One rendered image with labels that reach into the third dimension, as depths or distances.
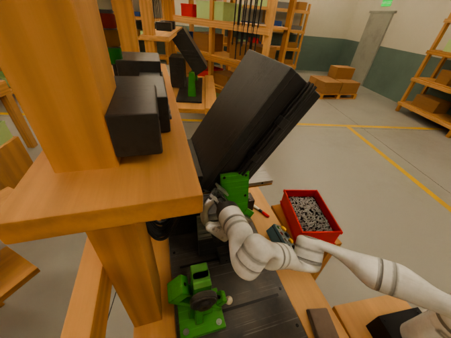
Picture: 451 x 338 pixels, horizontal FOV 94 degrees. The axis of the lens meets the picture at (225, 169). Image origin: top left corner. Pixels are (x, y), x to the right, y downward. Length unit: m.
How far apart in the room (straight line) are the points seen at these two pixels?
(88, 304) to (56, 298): 1.62
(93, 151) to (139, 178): 0.08
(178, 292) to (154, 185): 0.40
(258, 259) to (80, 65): 0.45
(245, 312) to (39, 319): 1.57
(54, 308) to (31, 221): 1.81
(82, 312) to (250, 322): 0.55
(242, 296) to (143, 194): 0.69
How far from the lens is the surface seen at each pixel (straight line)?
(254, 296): 0.94
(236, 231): 0.56
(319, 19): 10.49
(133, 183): 0.34
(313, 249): 0.77
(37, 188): 0.39
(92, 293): 0.57
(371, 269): 0.77
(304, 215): 1.27
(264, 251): 0.50
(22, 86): 0.35
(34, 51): 0.34
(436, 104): 6.77
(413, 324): 1.01
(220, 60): 3.72
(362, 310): 1.14
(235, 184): 0.82
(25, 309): 2.24
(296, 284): 1.01
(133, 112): 0.33
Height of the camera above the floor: 1.75
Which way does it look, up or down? 36 degrees down
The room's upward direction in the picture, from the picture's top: 5 degrees clockwise
